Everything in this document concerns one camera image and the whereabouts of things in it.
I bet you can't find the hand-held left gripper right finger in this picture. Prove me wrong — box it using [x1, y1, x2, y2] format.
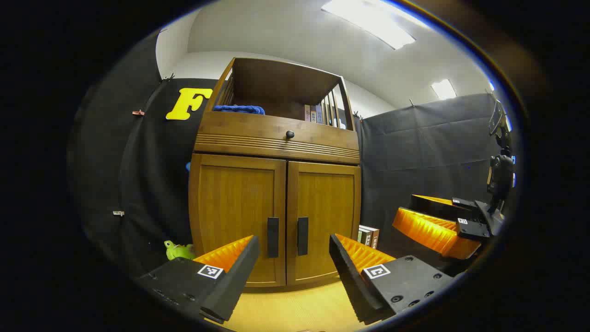
[329, 233, 454, 326]

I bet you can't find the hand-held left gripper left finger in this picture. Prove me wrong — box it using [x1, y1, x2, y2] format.
[137, 234, 260, 323]

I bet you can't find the black door handle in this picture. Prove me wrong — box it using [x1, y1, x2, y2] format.
[267, 217, 280, 258]
[297, 217, 309, 256]

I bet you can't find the wooden cabinet door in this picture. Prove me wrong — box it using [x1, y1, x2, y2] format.
[189, 154, 287, 287]
[287, 161, 361, 285]

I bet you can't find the wooden double-door shoe cabinet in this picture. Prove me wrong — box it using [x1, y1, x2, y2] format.
[188, 57, 362, 287]

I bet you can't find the green frog toy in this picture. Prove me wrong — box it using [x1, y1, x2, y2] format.
[165, 240, 196, 261]

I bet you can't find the small ceiling light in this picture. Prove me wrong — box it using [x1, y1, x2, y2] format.
[431, 79, 457, 100]

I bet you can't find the wooden drawer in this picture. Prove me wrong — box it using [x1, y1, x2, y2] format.
[195, 111, 361, 165]

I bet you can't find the blue cloth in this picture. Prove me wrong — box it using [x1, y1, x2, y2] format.
[213, 105, 266, 116]

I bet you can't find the large ceiling light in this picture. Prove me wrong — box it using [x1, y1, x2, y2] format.
[321, 0, 416, 50]

